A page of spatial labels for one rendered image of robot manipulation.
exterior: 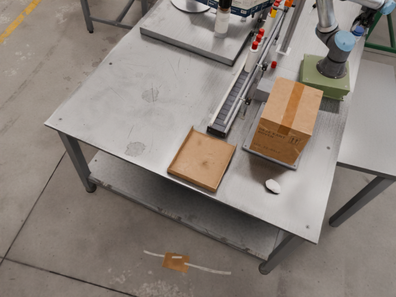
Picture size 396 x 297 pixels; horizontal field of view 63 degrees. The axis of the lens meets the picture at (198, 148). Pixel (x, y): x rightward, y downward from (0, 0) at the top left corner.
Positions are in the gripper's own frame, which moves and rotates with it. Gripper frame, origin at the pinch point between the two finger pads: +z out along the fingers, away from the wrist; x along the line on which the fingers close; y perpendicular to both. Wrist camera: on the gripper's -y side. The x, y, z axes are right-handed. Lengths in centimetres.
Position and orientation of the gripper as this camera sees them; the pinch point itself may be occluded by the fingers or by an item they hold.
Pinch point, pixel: (357, 32)
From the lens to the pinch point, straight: 244.8
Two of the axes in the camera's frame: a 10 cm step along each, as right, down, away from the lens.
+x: 9.7, 2.5, -0.7
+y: -2.4, 8.0, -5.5
